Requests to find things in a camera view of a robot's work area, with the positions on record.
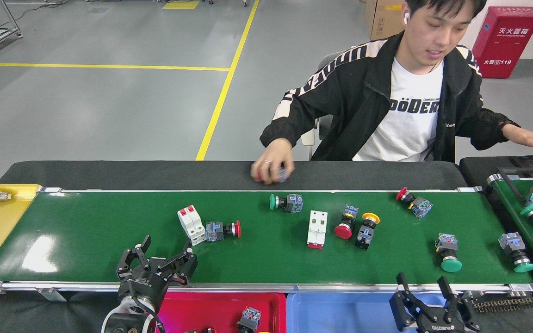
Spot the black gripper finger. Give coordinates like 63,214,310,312
389,272,439,332
152,248,199,285
117,235,152,280
437,276,482,332

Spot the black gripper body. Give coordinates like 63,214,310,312
417,321,466,333
118,270,171,310

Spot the white circuit breaker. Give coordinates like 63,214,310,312
307,210,328,250
177,205,207,246

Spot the long green conveyor belt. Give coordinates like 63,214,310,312
0,186,533,303

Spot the person's right hand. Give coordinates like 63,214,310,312
250,137,295,185

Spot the red plastic bin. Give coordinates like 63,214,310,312
155,291,287,333

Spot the blue plastic bin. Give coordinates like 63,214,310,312
286,291,447,333

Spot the grey office chair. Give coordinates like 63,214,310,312
301,51,347,160

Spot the person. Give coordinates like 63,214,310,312
260,0,533,162

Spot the red fire extinguisher box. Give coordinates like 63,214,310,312
472,6,533,79

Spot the brown cardboard box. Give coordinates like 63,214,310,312
365,0,407,41

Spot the black drive chain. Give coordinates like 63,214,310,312
463,292,533,313

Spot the black cable bundle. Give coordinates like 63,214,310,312
497,166,533,200

